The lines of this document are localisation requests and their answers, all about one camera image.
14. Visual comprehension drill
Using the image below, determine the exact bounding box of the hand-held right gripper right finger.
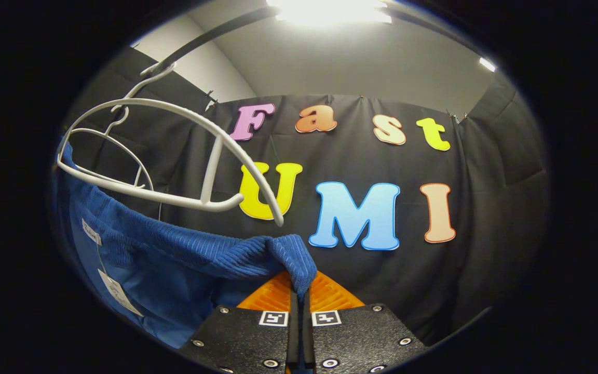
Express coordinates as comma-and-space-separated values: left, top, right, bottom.
303, 270, 428, 373

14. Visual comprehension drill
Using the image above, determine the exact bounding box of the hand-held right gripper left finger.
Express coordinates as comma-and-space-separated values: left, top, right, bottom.
179, 270, 301, 374

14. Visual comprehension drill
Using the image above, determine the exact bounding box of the blue corduroy jacket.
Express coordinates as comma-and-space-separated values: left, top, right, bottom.
52, 140, 318, 350

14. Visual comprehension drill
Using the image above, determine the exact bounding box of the white plastic clothes hanger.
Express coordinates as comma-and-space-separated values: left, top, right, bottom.
56, 61, 285, 228
65, 106, 154, 191

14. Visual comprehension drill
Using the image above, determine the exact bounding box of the black metal clothes rack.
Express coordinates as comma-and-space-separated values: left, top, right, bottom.
143, 3, 284, 76

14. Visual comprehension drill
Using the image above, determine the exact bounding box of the black backdrop cloth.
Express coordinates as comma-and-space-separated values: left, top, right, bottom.
52, 47, 551, 346

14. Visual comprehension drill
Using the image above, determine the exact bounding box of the large ceiling light panel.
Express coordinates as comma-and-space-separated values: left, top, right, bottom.
267, 0, 393, 25

